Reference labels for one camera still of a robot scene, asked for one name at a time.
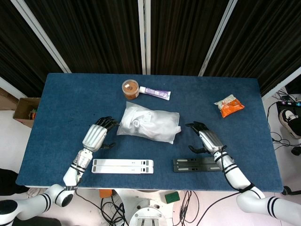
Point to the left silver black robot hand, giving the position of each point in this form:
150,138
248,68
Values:
94,136

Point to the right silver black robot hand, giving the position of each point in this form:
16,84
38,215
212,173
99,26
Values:
210,139

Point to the translucent plastic zipper bag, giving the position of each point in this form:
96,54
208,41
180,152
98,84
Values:
169,120

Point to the white clothes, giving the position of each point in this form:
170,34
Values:
141,122

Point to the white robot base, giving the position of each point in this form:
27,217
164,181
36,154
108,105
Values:
147,207

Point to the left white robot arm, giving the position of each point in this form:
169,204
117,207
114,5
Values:
70,174

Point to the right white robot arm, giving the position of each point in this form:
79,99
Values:
237,176

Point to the black folding laptop stand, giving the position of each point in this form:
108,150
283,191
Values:
195,164

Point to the orange white snack packet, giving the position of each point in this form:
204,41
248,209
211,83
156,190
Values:
230,106

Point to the blue table mat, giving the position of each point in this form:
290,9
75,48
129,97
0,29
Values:
70,106

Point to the white folding laptop stand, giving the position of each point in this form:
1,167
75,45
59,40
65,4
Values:
122,166

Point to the orange plastic part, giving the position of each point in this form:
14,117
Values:
105,193

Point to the clear jar of rubber bands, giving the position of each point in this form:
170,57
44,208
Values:
130,89

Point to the green block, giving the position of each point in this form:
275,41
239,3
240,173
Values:
172,197

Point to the purple white toothpaste tube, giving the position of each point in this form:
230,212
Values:
156,93

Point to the brown cardboard box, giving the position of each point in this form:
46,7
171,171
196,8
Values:
24,110

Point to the black white sneaker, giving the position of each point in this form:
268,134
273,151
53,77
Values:
290,121

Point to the black table caster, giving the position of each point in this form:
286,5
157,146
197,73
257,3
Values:
287,190

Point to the black fabric item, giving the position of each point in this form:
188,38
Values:
10,182

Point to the dark pleated curtain panel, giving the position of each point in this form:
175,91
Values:
14,58
94,35
263,35
183,35

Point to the white frame post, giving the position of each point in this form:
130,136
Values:
144,35
282,81
40,35
8,84
217,37

